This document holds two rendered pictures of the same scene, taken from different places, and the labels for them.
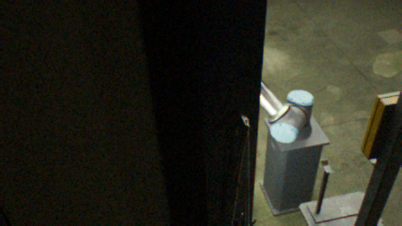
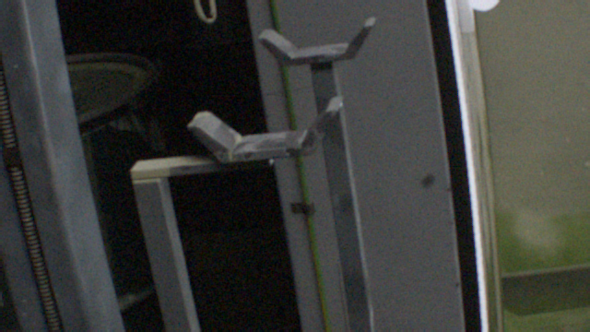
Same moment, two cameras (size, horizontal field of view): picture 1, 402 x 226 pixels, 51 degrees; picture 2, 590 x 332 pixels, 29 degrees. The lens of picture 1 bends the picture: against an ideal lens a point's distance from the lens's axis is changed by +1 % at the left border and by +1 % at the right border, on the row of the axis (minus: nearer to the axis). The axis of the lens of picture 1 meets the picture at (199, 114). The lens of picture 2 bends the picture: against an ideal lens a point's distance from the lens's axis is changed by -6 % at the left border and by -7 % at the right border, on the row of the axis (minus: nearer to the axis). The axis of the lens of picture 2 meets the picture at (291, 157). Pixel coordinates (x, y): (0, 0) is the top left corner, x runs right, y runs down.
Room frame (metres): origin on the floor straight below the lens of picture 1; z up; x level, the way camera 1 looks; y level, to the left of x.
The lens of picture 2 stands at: (1.42, -1.28, 1.28)
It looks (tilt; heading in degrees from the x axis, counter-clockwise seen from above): 17 degrees down; 112
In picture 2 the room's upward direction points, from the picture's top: 9 degrees counter-clockwise
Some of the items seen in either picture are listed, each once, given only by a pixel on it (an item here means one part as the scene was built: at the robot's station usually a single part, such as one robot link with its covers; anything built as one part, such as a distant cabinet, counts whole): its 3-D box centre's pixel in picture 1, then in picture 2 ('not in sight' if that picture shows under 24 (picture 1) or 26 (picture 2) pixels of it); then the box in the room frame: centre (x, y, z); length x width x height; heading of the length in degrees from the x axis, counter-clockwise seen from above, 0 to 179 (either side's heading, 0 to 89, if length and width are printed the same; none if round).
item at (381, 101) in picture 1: (388, 126); not in sight; (1.04, -0.64, 1.42); 0.12 x 0.06 x 0.26; 101
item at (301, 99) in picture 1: (299, 107); not in sight; (1.86, -0.59, 0.83); 0.17 x 0.15 x 0.18; 148
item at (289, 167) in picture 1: (290, 164); not in sight; (1.87, -0.59, 0.32); 0.31 x 0.31 x 0.64; 11
